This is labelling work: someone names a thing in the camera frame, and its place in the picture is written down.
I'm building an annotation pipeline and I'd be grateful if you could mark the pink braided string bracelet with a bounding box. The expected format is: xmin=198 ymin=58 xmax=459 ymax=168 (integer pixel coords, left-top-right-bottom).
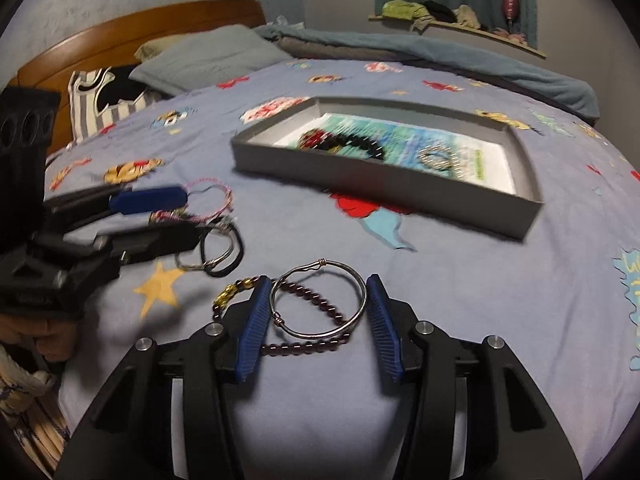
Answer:
xmin=150 ymin=176 xmax=236 ymax=226

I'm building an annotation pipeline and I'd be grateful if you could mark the silver bangle ring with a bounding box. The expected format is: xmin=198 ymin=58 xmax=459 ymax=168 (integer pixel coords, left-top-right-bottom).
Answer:
xmin=174 ymin=216 xmax=237 ymax=272

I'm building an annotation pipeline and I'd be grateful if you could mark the dark purple bead bracelet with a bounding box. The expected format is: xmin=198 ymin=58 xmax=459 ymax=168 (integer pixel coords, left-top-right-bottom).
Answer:
xmin=211 ymin=275 xmax=353 ymax=357

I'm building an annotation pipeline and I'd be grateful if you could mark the thin silver bangle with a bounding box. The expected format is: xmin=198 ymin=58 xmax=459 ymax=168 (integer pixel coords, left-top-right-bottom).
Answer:
xmin=269 ymin=258 xmax=369 ymax=341

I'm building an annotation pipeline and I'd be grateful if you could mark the large black bead bracelet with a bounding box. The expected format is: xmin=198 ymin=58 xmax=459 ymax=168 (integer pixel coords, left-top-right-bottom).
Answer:
xmin=297 ymin=128 xmax=386 ymax=162

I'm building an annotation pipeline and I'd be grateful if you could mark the gold filigree bracelet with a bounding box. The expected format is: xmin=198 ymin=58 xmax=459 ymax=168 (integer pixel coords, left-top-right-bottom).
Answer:
xmin=416 ymin=144 xmax=464 ymax=175

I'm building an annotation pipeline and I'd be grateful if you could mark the person's left hand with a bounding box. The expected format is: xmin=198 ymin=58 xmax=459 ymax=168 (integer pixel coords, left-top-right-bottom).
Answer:
xmin=0 ymin=314 xmax=79 ymax=362

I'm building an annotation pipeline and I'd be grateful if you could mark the striped black white pillow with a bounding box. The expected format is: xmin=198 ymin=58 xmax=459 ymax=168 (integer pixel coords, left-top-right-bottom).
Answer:
xmin=67 ymin=65 xmax=163 ymax=144

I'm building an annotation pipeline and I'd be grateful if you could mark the cartoon print blue bedsheet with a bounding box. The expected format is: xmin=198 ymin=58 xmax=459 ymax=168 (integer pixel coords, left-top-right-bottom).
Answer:
xmin=47 ymin=61 xmax=639 ymax=479

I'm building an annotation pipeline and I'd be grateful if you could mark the olive pillow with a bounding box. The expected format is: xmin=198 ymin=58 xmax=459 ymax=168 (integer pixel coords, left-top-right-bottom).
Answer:
xmin=134 ymin=34 xmax=190 ymax=63

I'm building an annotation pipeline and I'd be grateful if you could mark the wooden headboard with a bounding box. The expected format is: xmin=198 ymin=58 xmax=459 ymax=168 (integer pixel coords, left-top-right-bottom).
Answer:
xmin=10 ymin=0 xmax=266 ymax=153

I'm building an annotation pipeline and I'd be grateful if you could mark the grey-blue pillow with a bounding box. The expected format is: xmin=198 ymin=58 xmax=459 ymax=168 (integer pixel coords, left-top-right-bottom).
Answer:
xmin=129 ymin=25 xmax=292 ymax=96

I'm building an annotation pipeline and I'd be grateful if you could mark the grey blanket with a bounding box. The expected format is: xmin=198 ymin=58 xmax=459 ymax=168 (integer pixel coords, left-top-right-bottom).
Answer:
xmin=273 ymin=36 xmax=416 ymax=63

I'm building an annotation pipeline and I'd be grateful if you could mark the grey shallow cardboard box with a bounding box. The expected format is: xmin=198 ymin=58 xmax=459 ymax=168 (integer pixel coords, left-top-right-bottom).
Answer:
xmin=231 ymin=96 xmax=544 ymax=240

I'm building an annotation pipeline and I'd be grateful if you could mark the printed paper sheet in box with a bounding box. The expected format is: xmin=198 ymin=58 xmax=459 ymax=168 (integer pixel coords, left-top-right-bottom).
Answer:
xmin=274 ymin=114 xmax=516 ymax=195

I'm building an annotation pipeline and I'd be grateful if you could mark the wooden window sill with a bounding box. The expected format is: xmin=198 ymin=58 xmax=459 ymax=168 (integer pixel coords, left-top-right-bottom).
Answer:
xmin=368 ymin=14 xmax=547 ymax=60

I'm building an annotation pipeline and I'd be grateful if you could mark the teal folded blanket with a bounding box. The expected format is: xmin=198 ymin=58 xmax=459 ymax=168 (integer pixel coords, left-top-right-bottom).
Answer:
xmin=254 ymin=25 xmax=600 ymax=125

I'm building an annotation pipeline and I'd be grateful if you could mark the green cloth on sill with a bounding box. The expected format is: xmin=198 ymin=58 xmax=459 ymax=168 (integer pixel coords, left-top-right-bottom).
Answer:
xmin=381 ymin=0 xmax=434 ymax=28

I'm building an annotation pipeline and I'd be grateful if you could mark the black clothing on sill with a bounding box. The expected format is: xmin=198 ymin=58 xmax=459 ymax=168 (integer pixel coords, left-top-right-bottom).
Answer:
xmin=422 ymin=0 xmax=458 ymax=23

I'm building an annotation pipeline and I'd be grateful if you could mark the beige cloth on sill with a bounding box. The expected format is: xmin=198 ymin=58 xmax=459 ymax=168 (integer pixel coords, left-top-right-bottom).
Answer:
xmin=454 ymin=4 xmax=482 ymax=30

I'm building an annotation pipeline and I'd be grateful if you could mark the pink balloon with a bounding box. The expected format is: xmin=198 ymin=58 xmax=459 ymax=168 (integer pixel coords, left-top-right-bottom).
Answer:
xmin=501 ymin=0 xmax=520 ymax=30

